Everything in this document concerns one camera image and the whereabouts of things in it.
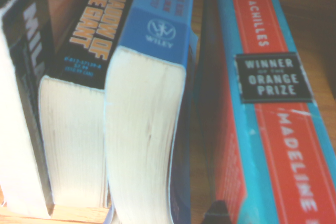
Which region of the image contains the black Shadow of Giant book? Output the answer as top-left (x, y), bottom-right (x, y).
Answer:
top-left (38, 0), bottom-right (139, 209)

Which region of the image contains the teal Song of Achilles book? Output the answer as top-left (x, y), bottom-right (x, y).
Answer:
top-left (196, 0), bottom-right (336, 224)

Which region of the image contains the blue Wiley paperback book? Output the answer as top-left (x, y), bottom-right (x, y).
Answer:
top-left (103, 0), bottom-right (200, 224)

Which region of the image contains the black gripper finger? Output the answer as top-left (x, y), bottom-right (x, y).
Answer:
top-left (201, 199), bottom-right (232, 224)

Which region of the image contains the black white lettered paperback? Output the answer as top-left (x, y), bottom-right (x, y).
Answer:
top-left (0, 0), bottom-right (57, 219)

